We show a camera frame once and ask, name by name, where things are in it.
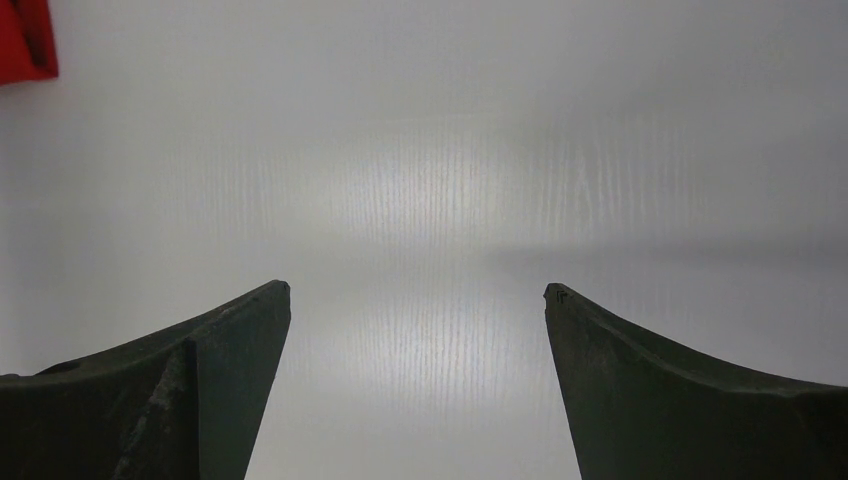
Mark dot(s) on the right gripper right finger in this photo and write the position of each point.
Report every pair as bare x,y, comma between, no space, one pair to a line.
642,406

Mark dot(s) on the red t shirt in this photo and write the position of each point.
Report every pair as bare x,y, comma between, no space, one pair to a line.
28,50

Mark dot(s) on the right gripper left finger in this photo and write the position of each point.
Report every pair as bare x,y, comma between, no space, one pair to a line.
184,402

